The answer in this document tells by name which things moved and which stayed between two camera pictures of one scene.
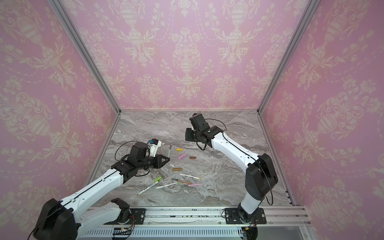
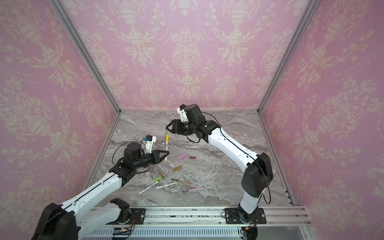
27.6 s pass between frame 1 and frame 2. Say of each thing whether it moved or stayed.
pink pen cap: stayed
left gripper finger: moved
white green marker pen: stayed
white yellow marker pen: moved
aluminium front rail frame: stayed
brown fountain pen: stayed
